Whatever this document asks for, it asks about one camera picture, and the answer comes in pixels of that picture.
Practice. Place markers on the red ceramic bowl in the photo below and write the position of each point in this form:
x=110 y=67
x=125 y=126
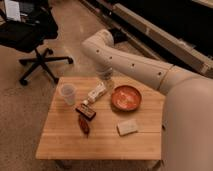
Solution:
x=126 y=98

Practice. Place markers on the black office chair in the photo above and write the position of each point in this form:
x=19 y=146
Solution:
x=26 y=36

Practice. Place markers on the long wooden beam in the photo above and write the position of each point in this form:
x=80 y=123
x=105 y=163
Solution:
x=179 y=31

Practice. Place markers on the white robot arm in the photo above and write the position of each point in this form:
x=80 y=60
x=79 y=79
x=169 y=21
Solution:
x=187 y=119

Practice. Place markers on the beige sponge block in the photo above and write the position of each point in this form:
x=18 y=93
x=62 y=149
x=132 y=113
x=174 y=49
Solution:
x=127 y=127

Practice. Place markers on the wooden table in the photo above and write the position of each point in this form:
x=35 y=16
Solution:
x=62 y=138

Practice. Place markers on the white paper sheet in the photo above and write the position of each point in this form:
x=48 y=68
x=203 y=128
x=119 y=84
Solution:
x=12 y=10

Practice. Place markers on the black bag on floor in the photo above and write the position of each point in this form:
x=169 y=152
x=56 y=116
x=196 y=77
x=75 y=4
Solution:
x=118 y=35

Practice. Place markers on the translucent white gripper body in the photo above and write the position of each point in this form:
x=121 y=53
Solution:
x=107 y=80

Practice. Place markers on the red snack packet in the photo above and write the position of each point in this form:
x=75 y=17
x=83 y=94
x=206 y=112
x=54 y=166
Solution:
x=83 y=125

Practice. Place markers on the translucent white cup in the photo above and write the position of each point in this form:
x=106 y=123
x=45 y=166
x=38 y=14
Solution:
x=68 y=92

